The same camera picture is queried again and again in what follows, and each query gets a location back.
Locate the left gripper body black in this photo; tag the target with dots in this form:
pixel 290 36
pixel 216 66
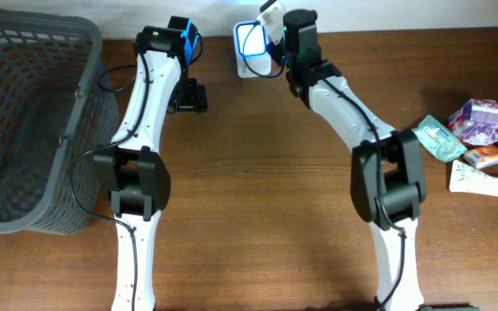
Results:
pixel 188 92

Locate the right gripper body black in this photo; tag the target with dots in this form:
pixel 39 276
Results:
pixel 278 50

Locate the teal wet wipes pack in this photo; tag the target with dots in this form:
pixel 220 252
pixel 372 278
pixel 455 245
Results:
pixel 439 140

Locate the purple white sanitary pad pack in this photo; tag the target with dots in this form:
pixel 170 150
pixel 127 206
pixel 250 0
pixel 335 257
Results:
pixel 476 123

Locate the white green cosmetic tube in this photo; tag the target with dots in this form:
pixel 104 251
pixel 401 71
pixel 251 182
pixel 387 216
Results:
pixel 467 179

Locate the orange small box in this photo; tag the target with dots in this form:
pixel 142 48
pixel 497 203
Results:
pixel 482 157

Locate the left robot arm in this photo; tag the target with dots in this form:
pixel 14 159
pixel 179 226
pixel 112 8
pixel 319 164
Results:
pixel 131 169

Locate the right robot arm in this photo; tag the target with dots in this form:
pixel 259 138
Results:
pixel 387 184

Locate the white barcode scanner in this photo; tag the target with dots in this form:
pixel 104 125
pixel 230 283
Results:
pixel 250 41

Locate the grey plastic mesh basket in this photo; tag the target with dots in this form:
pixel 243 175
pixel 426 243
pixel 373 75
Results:
pixel 51 109

